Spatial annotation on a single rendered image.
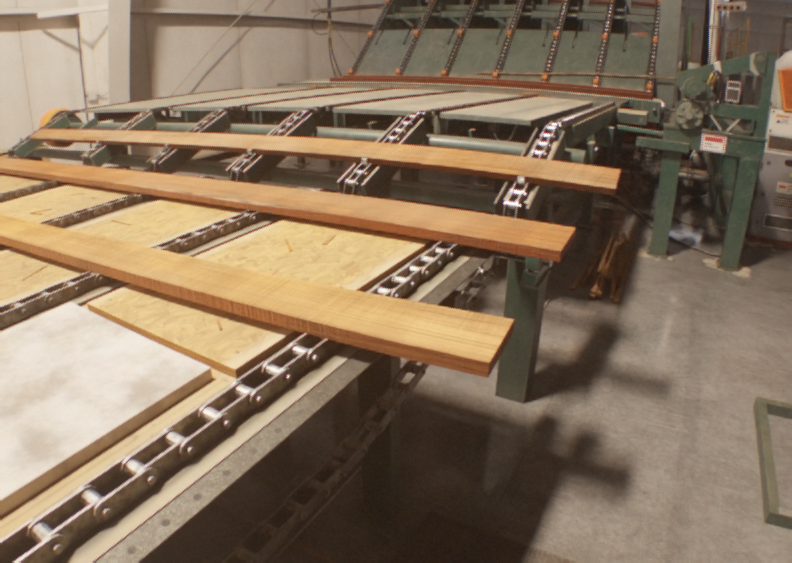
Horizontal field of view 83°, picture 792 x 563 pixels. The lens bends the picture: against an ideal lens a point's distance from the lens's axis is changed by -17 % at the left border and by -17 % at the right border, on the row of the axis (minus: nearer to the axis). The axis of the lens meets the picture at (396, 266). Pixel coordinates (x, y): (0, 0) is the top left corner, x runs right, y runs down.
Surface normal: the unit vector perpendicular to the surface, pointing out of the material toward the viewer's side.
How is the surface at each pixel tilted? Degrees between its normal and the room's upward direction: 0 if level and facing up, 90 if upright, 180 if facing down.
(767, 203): 90
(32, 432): 0
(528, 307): 90
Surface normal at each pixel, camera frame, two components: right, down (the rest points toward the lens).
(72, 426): 0.00, -0.93
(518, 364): -0.49, 0.32
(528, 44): -0.36, -0.40
